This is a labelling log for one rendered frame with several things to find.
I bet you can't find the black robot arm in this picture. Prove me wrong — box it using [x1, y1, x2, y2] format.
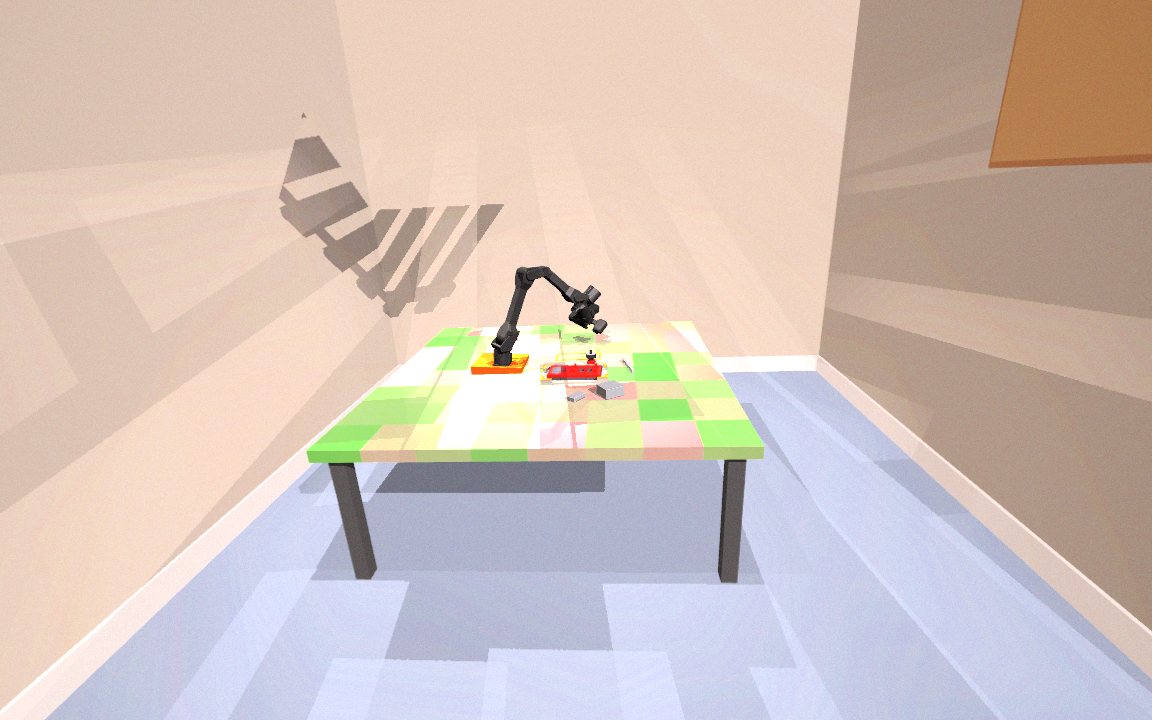
[491, 266, 601, 366]

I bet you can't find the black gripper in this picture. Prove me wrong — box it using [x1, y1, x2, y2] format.
[568, 309, 608, 334]

